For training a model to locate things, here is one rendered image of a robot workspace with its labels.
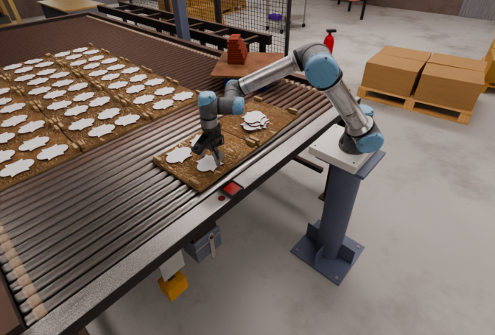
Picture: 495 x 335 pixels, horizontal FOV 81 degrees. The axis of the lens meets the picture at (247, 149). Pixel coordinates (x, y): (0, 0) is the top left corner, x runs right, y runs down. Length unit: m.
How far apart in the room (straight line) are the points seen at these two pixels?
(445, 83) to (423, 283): 2.40
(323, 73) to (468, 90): 3.04
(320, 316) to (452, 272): 0.97
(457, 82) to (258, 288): 3.09
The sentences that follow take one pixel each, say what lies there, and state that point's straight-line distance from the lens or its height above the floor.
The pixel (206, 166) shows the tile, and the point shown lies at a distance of 1.39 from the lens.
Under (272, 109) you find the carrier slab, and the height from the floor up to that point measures 0.94.
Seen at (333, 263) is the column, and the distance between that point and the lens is 2.20.
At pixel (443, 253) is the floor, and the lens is 2.56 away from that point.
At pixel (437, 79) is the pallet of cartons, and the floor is 0.46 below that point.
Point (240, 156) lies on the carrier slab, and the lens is 1.45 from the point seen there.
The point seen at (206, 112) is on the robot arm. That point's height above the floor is 1.23.
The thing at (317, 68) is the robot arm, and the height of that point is 1.43.
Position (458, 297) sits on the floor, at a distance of 2.40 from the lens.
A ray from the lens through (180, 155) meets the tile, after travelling 1.48.
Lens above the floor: 1.83
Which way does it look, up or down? 37 degrees down
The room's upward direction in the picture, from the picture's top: 1 degrees counter-clockwise
